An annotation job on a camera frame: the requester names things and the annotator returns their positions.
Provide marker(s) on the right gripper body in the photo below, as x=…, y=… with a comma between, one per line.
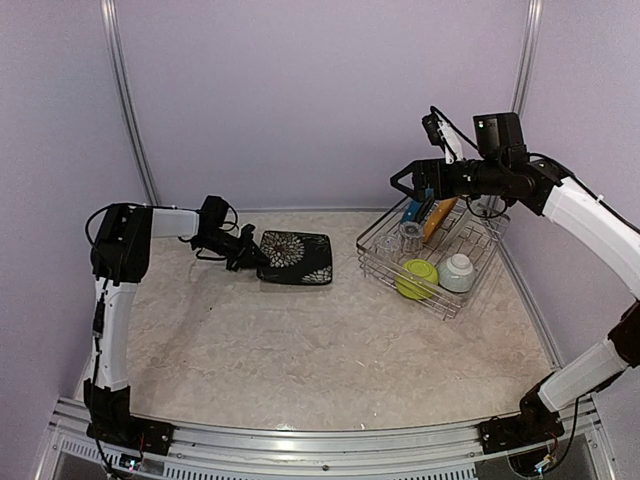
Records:
x=487, y=179

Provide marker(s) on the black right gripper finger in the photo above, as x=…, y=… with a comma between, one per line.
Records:
x=410, y=177
x=420, y=195

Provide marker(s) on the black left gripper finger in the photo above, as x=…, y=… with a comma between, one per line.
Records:
x=237, y=262
x=250, y=253

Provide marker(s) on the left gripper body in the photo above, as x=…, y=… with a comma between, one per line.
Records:
x=222, y=243

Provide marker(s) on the orange polka dot plate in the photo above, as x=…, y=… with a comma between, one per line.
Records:
x=437, y=217

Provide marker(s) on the black floral square plate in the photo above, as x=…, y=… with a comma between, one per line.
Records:
x=296, y=258

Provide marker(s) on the pale green round plate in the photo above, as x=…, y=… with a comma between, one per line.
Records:
x=456, y=230

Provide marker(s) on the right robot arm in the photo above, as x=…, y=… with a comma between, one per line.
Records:
x=554, y=192

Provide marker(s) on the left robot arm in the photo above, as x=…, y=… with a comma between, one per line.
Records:
x=120, y=257

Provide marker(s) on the blue polka dot plate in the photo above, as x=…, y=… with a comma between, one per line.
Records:
x=413, y=212

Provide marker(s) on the clear glass cup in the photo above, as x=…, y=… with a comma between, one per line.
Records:
x=388, y=247
x=411, y=236

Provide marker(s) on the lime green bowl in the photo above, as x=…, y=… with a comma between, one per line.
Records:
x=418, y=280

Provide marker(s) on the white ribbed ceramic bowl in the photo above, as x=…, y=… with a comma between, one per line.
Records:
x=456, y=273

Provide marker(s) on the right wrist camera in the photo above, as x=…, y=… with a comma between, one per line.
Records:
x=441, y=134

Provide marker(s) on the wire dish rack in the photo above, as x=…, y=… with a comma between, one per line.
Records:
x=479, y=241

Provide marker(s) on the aluminium frame rail back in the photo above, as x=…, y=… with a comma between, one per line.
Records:
x=244, y=211

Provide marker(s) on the aluminium frame post left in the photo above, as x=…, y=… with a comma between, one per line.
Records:
x=109, y=15

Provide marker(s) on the aluminium frame post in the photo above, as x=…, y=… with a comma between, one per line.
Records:
x=527, y=56
x=109, y=15

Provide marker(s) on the aluminium frame post right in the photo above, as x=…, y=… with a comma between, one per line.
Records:
x=527, y=56

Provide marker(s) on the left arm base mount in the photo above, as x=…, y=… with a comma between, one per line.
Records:
x=140, y=434

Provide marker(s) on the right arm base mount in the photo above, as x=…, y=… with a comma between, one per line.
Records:
x=500, y=434

